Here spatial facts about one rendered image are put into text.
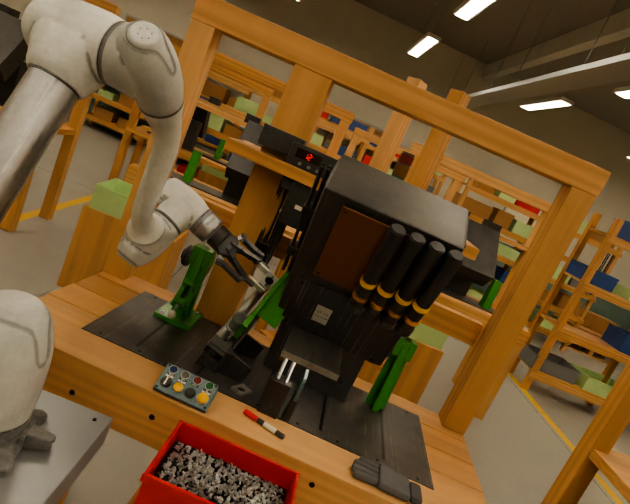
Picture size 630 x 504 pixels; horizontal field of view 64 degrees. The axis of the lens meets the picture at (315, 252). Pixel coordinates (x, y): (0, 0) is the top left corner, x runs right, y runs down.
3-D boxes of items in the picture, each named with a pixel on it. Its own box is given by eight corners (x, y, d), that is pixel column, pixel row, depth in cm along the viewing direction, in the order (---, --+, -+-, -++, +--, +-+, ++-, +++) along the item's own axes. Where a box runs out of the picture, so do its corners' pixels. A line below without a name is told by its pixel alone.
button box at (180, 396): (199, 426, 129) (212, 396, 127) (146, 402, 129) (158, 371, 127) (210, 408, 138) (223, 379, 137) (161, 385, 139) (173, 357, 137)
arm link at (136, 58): (197, 88, 111) (143, 64, 112) (188, 20, 95) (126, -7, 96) (166, 129, 106) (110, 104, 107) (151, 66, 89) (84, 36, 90)
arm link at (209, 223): (214, 205, 151) (228, 218, 152) (206, 216, 159) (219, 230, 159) (193, 223, 146) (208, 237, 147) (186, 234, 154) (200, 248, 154)
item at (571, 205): (463, 436, 186) (597, 197, 166) (101, 271, 189) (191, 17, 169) (459, 423, 195) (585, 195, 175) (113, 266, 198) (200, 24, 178)
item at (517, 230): (565, 353, 899) (630, 242, 854) (404, 285, 866) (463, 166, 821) (551, 341, 952) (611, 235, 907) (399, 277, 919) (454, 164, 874)
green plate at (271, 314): (263, 342, 147) (307, 290, 143) (241, 325, 147) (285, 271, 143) (271, 330, 158) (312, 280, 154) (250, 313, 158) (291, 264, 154)
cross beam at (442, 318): (473, 346, 188) (484, 326, 187) (161, 205, 191) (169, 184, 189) (470, 342, 193) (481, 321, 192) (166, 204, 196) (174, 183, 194)
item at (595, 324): (590, 349, 1058) (609, 319, 1043) (614, 367, 979) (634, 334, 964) (542, 329, 1041) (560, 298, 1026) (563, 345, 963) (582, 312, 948)
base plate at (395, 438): (431, 495, 141) (434, 489, 140) (79, 333, 143) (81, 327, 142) (416, 420, 182) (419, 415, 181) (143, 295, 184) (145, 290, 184)
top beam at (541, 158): (598, 197, 166) (612, 172, 164) (190, 16, 169) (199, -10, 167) (586, 195, 175) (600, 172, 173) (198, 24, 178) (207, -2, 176)
